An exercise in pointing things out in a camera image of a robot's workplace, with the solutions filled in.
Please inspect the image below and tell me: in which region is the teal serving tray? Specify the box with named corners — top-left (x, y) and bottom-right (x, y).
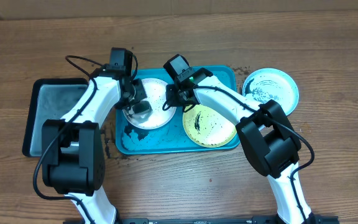
top-left (115, 65), bottom-right (240, 155)

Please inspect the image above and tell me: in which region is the yellow speckled plate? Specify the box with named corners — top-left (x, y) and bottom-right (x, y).
top-left (182, 105), bottom-right (236, 148)

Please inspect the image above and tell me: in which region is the light blue speckled plate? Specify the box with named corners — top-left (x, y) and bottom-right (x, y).
top-left (242, 68), bottom-right (300, 115)

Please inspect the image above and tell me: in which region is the black water tray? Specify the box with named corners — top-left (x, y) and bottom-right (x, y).
top-left (22, 78), bottom-right (88, 157)

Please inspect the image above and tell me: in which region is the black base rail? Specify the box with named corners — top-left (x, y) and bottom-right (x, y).
top-left (63, 214), bottom-right (340, 224)

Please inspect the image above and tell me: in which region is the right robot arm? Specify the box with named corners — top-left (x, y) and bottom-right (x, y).
top-left (163, 67), bottom-right (313, 223)

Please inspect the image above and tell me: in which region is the white speckled plate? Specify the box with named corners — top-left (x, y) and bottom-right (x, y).
top-left (123, 78), bottom-right (176, 129)

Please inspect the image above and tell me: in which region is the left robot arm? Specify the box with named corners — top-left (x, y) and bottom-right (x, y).
top-left (33, 63), bottom-right (152, 223)

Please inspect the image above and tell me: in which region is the green sponge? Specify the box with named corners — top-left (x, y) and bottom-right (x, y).
top-left (132, 101), bottom-right (152, 116)

